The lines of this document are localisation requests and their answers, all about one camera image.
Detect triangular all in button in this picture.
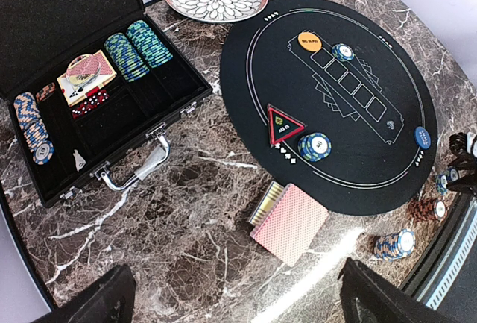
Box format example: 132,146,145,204
267,104,305,147

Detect green chip row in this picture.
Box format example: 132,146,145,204
126,20,173,68
104,33,150,82

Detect blue small blind button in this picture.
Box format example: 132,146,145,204
414,126,432,150

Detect red dice row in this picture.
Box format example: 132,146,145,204
72,90,109,119

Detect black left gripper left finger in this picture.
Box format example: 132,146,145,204
36,264,136,322

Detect blue tan chip stack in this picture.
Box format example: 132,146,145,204
373,228,416,261

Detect blue green chip stack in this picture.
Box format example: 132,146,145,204
436,167,459,195

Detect round black poker mat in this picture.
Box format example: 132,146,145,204
220,0,437,216

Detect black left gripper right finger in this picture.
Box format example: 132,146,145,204
338,257,455,322

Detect green chip row left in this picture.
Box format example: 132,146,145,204
104,33,150,82

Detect clear dealer button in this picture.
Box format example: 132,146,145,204
66,54,101,87

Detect orange big blind button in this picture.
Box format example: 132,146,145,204
297,31,322,52

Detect green chip row right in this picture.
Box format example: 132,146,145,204
126,20,173,68

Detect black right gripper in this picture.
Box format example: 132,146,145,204
447,132,476,195

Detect cards in case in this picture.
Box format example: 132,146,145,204
57,50,116,107

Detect brown chip row in case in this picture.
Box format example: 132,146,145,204
35,82,56,102

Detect white cable tray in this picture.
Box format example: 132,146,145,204
419,207,476,322

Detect brown white chip stack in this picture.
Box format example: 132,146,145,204
408,198,447,222

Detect red playing card deck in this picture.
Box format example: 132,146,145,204
250,184,329,266

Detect blue tan chip row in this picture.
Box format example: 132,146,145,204
13,92,54,165

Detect black poker chip case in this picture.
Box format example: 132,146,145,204
1,0,212,207

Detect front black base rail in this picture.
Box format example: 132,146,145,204
400,194,476,303

